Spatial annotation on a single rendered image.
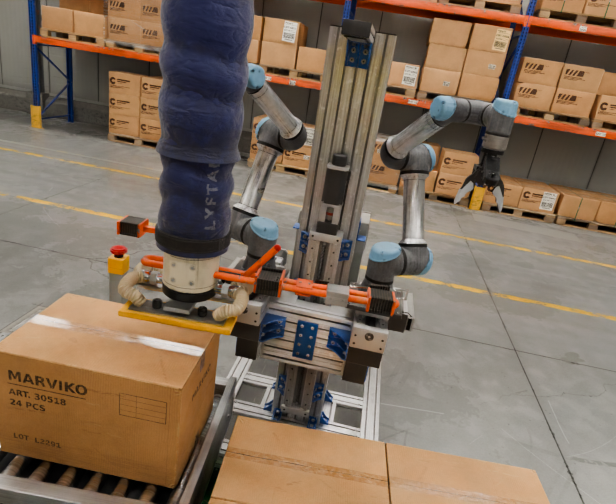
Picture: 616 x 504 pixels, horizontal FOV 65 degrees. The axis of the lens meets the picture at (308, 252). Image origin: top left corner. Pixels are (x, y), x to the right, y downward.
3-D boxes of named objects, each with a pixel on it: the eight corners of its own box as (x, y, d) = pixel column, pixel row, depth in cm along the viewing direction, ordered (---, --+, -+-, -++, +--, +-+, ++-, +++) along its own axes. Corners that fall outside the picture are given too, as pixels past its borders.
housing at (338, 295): (324, 304, 148) (326, 291, 147) (325, 294, 155) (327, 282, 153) (346, 308, 148) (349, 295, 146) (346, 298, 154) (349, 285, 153)
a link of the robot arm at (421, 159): (387, 275, 200) (390, 142, 199) (418, 274, 206) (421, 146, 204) (403, 277, 189) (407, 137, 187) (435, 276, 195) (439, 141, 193)
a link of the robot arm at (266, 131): (238, 243, 196) (286, 116, 192) (214, 232, 204) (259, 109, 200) (256, 248, 206) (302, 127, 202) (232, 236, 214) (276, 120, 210)
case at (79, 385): (0, 451, 160) (-11, 348, 145) (70, 379, 197) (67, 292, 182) (175, 489, 156) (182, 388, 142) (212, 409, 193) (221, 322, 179)
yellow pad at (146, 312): (117, 316, 143) (117, 301, 141) (131, 301, 152) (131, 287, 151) (229, 336, 142) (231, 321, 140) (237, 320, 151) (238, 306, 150)
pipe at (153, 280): (120, 302, 144) (120, 285, 142) (152, 270, 167) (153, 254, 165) (232, 322, 143) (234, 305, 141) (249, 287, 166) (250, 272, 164)
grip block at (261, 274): (252, 294, 147) (254, 276, 145) (258, 281, 157) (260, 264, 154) (279, 299, 147) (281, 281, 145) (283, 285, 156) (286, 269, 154)
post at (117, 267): (107, 441, 240) (107, 257, 204) (113, 432, 246) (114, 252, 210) (120, 444, 240) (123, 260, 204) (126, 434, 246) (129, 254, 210)
